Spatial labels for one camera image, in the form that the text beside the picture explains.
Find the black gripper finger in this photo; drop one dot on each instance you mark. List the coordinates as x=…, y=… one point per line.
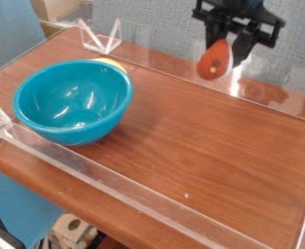
x=242, y=46
x=214, y=33

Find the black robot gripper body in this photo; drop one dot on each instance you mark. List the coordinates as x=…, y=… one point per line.
x=238, y=15

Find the brown and white toy mushroom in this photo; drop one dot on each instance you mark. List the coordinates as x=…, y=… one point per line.
x=215, y=61

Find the yellow object behind bowl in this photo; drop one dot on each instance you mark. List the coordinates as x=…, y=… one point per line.
x=108, y=61

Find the blue bowl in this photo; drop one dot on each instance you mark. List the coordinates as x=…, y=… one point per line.
x=71, y=102

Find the clear acrylic back barrier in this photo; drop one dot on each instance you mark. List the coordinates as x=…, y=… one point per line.
x=163, y=39

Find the clear acrylic front barrier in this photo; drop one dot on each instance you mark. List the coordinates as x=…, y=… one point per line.
x=148, y=202

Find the white block with hole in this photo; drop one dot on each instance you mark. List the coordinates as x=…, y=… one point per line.
x=71, y=233

